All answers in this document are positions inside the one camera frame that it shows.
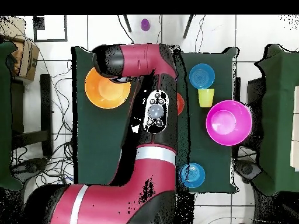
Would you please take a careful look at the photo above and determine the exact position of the orange plastic bowl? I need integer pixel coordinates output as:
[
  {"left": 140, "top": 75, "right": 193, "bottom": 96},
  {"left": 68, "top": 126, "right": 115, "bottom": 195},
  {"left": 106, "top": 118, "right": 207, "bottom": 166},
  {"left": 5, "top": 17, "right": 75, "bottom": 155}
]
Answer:
[{"left": 84, "top": 67, "right": 131, "bottom": 110}]

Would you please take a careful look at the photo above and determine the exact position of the pink plastic bowl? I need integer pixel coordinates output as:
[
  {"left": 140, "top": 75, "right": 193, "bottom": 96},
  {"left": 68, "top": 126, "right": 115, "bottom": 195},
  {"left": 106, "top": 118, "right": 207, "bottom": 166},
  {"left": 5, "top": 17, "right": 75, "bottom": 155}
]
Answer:
[{"left": 205, "top": 100, "right": 253, "bottom": 147}]

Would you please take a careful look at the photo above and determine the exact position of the red plastic bowl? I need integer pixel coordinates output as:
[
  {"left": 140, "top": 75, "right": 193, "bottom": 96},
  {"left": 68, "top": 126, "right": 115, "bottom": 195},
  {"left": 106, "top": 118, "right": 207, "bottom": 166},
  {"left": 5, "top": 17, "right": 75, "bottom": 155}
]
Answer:
[{"left": 176, "top": 92, "right": 185, "bottom": 116}]

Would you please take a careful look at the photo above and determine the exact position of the dark green table cloth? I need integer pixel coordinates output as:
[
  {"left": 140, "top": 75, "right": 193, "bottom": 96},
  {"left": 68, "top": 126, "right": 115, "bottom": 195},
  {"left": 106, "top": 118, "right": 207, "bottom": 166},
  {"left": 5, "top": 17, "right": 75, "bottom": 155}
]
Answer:
[{"left": 71, "top": 46, "right": 240, "bottom": 195}]

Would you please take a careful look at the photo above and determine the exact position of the yellow plastic cup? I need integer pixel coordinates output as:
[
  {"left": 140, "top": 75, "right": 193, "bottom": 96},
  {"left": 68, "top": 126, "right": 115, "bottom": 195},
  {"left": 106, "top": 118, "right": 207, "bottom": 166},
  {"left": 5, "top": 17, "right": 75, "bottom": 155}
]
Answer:
[{"left": 197, "top": 87, "right": 215, "bottom": 109}]

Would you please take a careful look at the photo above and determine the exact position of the blue plastic bowl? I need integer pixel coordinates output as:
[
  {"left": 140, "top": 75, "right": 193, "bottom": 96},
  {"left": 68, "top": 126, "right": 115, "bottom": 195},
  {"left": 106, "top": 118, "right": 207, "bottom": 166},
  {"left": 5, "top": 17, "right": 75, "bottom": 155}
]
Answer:
[
  {"left": 189, "top": 63, "right": 215, "bottom": 90},
  {"left": 179, "top": 162, "right": 206, "bottom": 189}
]

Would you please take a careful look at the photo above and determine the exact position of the purple plastic cup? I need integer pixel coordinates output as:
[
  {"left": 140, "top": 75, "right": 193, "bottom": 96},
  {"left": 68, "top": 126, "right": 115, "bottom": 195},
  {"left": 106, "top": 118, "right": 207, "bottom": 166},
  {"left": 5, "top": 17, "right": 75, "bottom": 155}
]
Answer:
[{"left": 140, "top": 18, "right": 151, "bottom": 32}]

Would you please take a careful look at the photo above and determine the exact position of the black tripod leg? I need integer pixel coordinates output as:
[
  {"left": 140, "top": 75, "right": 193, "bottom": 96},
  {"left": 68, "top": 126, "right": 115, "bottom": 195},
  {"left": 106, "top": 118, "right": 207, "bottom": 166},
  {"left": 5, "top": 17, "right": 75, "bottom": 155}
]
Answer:
[
  {"left": 182, "top": 15, "right": 194, "bottom": 40},
  {"left": 123, "top": 15, "right": 133, "bottom": 33}
]

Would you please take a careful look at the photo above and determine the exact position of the black stand base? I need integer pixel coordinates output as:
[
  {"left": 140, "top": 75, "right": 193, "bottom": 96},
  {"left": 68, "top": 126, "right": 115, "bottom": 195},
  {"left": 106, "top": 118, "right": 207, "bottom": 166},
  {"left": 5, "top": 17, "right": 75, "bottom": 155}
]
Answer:
[
  {"left": 10, "top": 157, "right": 48, "bottom": 181},
  {"left": 235, "top": 159, "right": 263, "bottom": 184}
]

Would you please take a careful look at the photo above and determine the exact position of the green cloth side table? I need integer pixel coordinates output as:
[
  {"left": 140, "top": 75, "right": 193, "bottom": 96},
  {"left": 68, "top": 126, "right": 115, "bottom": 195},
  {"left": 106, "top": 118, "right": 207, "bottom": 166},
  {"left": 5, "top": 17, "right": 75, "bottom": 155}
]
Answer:
[
  {"left": 0, "top": 41, "right": 24, "bottom": 192},
  {"left": 253, "top": 43, "right": 299, "bottom": 196}
]

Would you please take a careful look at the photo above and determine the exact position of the cardboard box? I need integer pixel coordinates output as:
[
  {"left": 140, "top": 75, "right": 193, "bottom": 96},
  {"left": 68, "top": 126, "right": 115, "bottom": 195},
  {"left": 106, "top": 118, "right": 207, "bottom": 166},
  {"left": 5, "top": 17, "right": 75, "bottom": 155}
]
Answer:
[{"left": 0, "top": 16, "right": 40, "bottom": 82}]

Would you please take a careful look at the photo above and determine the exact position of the white box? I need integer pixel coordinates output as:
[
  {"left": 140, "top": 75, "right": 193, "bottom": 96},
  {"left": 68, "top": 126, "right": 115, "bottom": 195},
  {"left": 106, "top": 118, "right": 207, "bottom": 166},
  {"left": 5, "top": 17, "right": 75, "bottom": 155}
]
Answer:
[{"left": 290, "top": 85, "right": 299, "bottom": 172}]

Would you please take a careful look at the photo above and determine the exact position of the tangle of floor cables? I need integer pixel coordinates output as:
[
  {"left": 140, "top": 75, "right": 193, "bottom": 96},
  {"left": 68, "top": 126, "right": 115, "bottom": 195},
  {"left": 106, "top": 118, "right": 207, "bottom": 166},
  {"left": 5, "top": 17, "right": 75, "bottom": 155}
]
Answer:
[{"left": 11, "top": 53, "right": 75, "bottom": 187}]

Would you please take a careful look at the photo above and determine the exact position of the black chair frame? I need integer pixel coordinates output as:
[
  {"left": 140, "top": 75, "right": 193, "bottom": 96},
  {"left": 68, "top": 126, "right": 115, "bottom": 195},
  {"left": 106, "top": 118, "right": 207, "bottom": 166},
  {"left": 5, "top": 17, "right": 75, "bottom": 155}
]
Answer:
[{"left": 10, "top": 73, "right": 54, "bottom": 158}]

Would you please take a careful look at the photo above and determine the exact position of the black square frame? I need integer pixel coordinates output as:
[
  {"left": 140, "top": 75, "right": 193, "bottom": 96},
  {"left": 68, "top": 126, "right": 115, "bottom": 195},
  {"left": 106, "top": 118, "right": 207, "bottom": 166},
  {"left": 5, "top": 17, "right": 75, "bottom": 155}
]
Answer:
[{"left": 33, "top": 15, "right": 68, "bottom": 43}]

